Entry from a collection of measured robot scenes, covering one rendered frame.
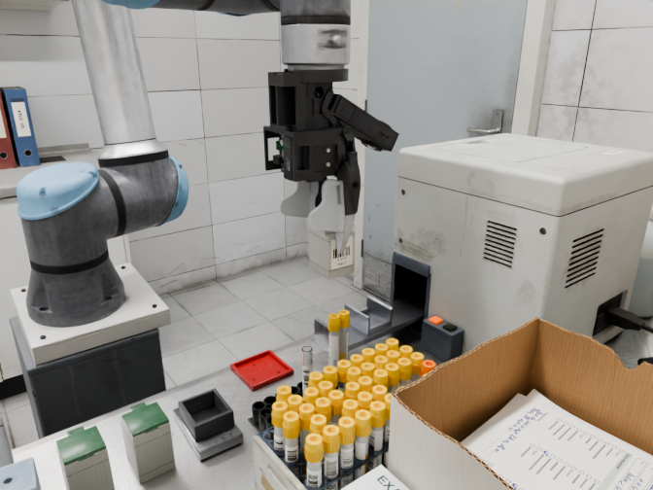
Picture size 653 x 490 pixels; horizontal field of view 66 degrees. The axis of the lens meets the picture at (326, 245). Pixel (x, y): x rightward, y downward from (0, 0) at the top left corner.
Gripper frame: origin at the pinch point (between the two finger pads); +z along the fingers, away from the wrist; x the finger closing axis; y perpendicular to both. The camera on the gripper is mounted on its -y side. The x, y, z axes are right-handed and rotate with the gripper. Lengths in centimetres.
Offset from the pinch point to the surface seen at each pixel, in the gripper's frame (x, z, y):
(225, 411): 1.0, 19.3, 16.1
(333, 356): 1.5, 16.7, 0.6
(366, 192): -166, 51, -133
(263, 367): -8.2, 21.8, 6.6
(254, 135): -233, 25, -98
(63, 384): -27.7, 26.6, 31.8
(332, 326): 1.5, 12.0, 0.8
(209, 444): 3.8, 20.6, 19.4
